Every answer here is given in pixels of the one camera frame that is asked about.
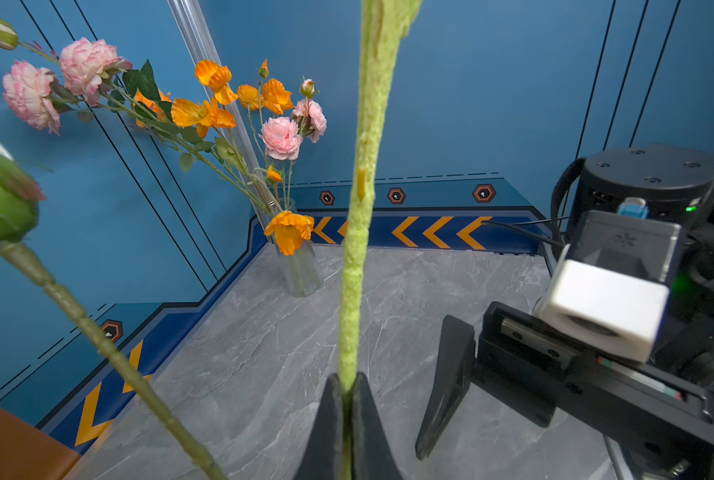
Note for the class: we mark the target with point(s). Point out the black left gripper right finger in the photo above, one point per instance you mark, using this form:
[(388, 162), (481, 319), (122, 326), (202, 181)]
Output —
[(372, 458)]

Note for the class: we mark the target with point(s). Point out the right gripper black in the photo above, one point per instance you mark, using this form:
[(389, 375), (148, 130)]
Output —
[(536, 370)]

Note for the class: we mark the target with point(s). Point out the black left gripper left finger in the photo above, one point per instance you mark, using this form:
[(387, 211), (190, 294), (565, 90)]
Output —
[(324, 453)]

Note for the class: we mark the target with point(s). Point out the clear ribbed glass vase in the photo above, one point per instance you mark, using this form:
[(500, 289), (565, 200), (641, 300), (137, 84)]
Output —
[(300, 270)]

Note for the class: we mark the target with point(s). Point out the white rose flower stem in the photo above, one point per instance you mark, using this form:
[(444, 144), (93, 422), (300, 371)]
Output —
[(385, 24)]

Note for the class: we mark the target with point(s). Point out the pink rose bud stem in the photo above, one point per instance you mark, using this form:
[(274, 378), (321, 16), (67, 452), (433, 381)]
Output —
[(20, 196)]

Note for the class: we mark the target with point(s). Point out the pink white lisianthus stem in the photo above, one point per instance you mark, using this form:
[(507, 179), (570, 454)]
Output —
[(81, 80)]

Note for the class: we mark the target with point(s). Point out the pink ranunculus flower stem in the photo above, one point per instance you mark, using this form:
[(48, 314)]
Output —
[(291, 123)]

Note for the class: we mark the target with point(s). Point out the yellow orange poppy stem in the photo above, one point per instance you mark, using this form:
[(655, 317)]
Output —
[(250, 101)]

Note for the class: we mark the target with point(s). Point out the orange rose flower stem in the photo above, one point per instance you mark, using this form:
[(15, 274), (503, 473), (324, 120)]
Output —
[(153, 108)]

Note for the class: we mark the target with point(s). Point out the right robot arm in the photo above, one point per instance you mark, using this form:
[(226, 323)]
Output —
[(678, 187)]

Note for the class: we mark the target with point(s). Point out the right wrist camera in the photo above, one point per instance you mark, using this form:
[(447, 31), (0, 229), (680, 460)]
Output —
[(612, 284)]

